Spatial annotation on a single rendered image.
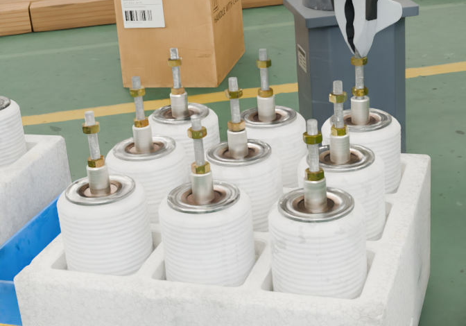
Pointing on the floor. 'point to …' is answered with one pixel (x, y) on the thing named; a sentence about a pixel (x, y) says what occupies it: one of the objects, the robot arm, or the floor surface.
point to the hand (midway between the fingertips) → (354, 45)
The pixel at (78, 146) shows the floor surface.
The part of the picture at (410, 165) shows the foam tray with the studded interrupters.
